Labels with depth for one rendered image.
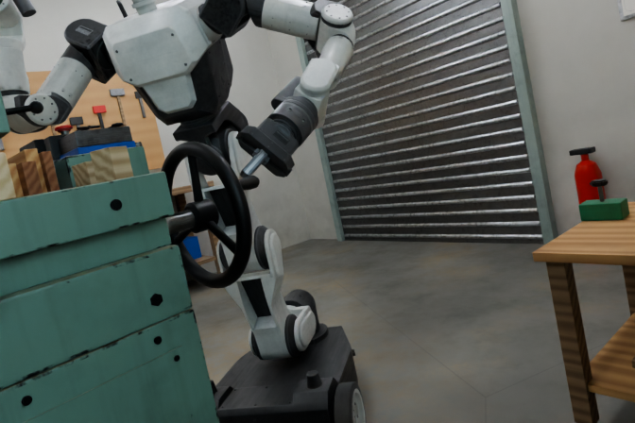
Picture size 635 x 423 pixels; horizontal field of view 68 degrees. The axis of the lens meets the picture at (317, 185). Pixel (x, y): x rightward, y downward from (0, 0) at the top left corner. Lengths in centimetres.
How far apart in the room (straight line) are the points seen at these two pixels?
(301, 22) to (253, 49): 391
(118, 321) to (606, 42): 294
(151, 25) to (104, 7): 335
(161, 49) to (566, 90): 252
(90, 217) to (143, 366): 20
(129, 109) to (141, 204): 379
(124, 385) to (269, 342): 107
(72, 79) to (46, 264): 85
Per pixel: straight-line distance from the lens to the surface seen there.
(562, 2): 330
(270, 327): 165
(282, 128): 94
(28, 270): 63
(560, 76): 328
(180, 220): 90
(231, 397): 165
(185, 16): 129
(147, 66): 134
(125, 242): 66
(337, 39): 118
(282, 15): 125
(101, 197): 62
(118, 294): 64
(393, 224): 419
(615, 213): 157
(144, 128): 442
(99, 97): 437
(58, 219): 61
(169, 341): 68
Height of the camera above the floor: 88
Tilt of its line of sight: 4 degrees down
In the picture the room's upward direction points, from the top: 12 degrees counter-clockwise
